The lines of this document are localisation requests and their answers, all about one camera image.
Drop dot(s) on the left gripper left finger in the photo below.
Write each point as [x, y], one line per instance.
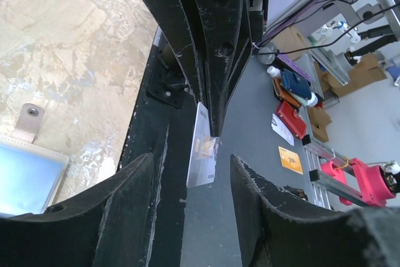
[104, 225]

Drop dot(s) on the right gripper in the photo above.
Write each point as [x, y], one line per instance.
[217, 23]

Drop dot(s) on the blue credit cards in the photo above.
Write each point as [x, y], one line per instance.
[30, 177]

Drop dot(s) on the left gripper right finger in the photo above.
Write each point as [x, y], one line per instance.
[277, 228]

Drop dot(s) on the beige leather card holder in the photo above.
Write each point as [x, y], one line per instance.
[27, 128]

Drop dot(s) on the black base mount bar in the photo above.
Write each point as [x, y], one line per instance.
[164, 129]

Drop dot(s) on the clutter of items on floor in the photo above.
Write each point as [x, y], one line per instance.
[343, 47]

